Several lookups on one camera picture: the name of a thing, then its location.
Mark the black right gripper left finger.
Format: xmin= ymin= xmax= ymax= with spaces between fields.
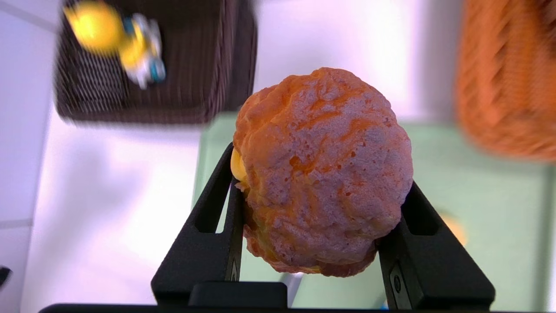
xmin=151 ymin=143 xmax=246 ymax=306

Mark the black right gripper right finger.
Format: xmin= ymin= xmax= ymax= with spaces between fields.
xmin=376 ymin=182 xmax=496 ymax=310

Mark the cream puff pastry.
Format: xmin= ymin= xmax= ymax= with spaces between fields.
xmin=230 ymin=67 xmax=414 ymax=278

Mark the yellow duck toy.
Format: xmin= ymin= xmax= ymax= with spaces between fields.
xmin=63 ymin=0 xmax=166 ymax=90

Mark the dark brown wicker basket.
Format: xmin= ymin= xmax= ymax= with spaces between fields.
xmin=54 ymin=0 xmax=259 ymax=124

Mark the orange wicker basket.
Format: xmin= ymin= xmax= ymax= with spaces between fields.
xmin=454 ymin=0 xmax=556 ymax=162

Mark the light green plastic tray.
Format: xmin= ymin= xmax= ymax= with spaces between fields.
xmin=191 ymin=115 xmax=556 ymax=311

